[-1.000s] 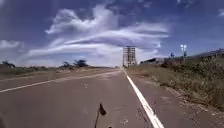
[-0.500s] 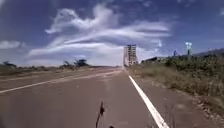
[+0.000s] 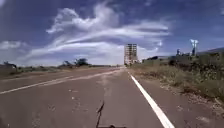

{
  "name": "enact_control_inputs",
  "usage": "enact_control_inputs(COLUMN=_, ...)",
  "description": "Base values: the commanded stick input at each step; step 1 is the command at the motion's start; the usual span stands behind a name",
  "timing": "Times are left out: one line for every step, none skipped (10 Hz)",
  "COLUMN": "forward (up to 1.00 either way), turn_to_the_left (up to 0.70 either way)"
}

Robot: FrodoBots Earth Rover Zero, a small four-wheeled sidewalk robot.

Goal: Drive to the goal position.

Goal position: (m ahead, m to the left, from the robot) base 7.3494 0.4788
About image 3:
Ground tall grey building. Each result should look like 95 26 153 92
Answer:
123 43 139 66

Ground dark bushes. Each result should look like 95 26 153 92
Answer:
61 57 92 68

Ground grey asphalt road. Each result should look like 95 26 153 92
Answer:
0 66 224 128

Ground robot's own part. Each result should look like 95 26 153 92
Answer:
95 100 128 128

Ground white edge line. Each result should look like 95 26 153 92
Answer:
127 72 176 128

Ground dry grass verge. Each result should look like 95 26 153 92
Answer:
126 53 224 116

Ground white centre line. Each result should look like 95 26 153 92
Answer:
0 68 123 96

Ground dry grass strip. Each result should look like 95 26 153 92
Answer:
0 63 116 80

